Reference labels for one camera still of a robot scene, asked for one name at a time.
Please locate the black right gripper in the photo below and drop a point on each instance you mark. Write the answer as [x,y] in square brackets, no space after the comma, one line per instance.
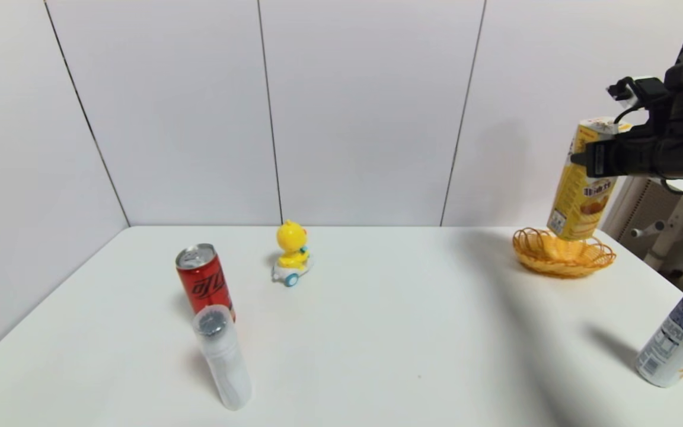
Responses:
[602,159]

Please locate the blue and white bottle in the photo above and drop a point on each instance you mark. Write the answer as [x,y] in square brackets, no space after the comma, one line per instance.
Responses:
[679,332]

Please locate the yellow duck toy car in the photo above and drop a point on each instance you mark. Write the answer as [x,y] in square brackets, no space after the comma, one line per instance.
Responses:
[291,243]

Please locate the translucent white plastic bottle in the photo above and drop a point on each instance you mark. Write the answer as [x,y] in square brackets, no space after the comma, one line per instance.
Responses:
[226,362]

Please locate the red cola can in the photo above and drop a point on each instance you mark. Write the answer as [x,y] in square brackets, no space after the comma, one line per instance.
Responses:
[205,284]

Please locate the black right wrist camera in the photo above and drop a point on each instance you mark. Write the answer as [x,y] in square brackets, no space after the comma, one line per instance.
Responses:
[644,90]

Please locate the white side desk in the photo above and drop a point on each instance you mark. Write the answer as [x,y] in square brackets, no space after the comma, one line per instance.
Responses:
[682,228]

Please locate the yellow woven basket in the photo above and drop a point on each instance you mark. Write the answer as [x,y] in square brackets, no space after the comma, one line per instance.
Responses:
[561,261]

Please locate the yellow potato chips box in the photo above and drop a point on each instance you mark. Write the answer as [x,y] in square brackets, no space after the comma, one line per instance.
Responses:
[578,204]

